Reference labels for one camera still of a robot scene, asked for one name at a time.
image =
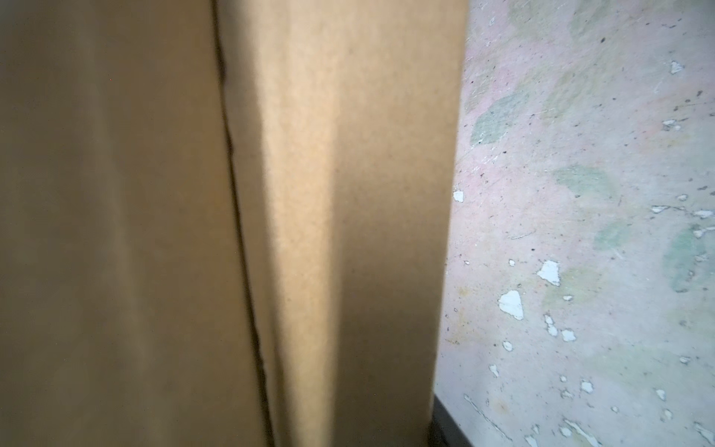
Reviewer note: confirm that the cardboard box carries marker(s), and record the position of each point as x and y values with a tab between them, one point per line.
224	223

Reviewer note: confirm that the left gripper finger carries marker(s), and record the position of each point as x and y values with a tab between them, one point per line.
443	430

